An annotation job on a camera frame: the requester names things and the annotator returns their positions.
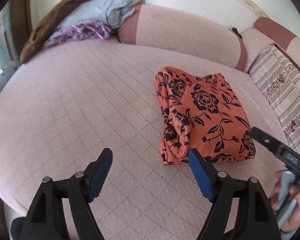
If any pink corner cushion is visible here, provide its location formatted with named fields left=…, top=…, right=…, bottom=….
left=241, top=17, right=300, bottom=73

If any orange floral blouse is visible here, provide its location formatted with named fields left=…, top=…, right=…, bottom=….
left=155, top=67, right=256, bottom=165

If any striped floral pillow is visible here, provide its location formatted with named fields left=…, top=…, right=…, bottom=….
left=249, top=45, right=300, bottom=153

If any purple patterned garment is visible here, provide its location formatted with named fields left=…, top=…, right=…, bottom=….
left=43, top=20, right=112, bottom=49

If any grey garment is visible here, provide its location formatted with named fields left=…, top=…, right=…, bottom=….
left=57, top=0, right=145, bottom=29

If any person's right hand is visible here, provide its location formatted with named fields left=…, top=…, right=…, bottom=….
left=270, top=170, right=300, bottom=236

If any pink bolster cushion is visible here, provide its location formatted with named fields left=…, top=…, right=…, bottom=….
left=117, top=4, right=247, bottom=71

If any window with wooden frame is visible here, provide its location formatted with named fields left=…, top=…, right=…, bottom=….
left=0, top=3, right=20, bottom=92

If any brown garment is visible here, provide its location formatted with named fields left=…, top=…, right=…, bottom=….
left=19, top=0, right=90, bottom=64

